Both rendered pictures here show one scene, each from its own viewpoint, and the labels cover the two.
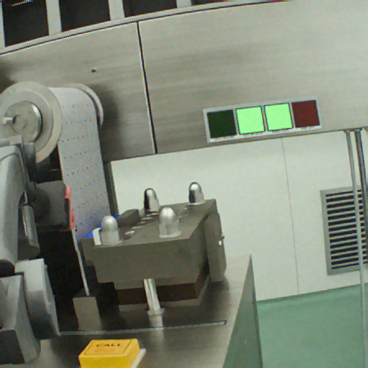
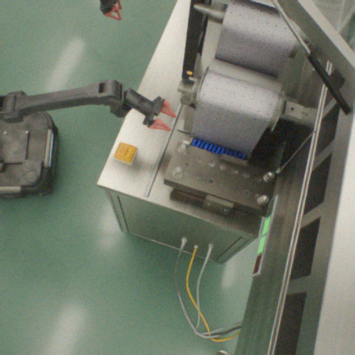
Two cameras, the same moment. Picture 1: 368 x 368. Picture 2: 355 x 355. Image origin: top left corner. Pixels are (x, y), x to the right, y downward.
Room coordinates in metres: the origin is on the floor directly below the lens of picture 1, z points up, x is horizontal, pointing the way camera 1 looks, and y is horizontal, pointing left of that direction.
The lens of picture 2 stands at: (1.02, -0.46, 2.26)
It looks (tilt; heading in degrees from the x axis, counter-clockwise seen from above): 68 degrees down; 89
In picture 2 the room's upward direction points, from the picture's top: 10 degrees clockwise
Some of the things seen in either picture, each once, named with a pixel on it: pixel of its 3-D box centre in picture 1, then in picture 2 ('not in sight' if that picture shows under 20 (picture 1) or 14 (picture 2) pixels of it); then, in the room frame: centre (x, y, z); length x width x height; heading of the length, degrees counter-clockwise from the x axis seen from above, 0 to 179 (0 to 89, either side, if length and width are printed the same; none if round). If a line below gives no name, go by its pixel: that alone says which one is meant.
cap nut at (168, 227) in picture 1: (167, 221); (177, 171); (1.02, 0.03, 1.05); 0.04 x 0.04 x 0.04
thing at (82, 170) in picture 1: (86, 187); (224, 134); (1.16, 0.18, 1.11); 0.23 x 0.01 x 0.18; 170
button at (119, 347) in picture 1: (109, 354); (125, 152); (0.80, 0.14, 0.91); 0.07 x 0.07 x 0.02; 80
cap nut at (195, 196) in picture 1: (195, 192); (264, 199); (1.34, -0.02, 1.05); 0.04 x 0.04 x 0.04
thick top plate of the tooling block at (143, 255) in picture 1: (163, 236); (221, 179); (1.19, 0.05, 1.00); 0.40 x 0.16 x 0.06; 170
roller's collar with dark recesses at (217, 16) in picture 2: not in sight; (220, 13); (1.08, 0.50, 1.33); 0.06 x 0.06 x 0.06; 80
